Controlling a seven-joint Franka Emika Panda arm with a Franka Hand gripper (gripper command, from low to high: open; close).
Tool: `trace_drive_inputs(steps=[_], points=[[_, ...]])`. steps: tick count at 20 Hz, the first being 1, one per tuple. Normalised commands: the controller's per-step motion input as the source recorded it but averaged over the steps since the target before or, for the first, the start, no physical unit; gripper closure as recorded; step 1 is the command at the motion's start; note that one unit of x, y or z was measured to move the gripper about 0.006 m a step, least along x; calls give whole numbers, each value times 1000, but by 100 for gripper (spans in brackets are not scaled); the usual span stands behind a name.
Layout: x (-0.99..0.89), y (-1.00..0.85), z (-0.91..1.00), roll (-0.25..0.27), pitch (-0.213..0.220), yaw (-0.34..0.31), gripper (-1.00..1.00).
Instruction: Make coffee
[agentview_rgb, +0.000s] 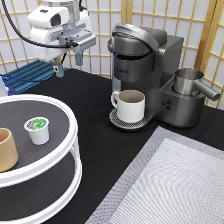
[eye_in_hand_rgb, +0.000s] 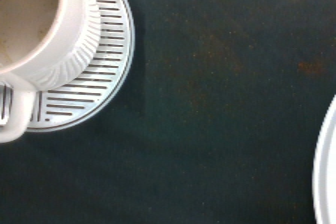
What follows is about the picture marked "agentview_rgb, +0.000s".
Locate blue ridged metal block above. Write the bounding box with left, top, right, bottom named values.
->
left=0, top=60, right=56, bottom=95

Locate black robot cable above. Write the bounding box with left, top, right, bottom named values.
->
left=0, top=0, right=88, bottom=50

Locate steel milk frother cup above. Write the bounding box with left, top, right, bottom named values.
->
left=173, top=68, right=220, bottom=101

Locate white two-tier round shelf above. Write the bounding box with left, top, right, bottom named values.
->
left=0, top=94, right=82, bottom=224

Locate white ceramic mug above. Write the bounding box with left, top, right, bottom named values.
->
left=111, top=90, right=145, bottom=123

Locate tan wooden cup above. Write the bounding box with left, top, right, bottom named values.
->
left=0, top=128, right=18, bottom=172

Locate grey Keurig coffee machine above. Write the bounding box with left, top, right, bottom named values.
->
left=107, top=24, right=205, bottom=130

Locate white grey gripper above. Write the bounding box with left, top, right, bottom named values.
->
left=27, top=4, right=96, bottom=78

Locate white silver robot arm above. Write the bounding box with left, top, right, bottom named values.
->
left=28, top=0, right=96, bottom=77

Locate green lid coffee pod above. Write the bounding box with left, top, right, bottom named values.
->
left=24, top=117, right=49, bottom=145

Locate grey woven placemat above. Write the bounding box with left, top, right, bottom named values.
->
left=85, top=127, right=224, bottom=224

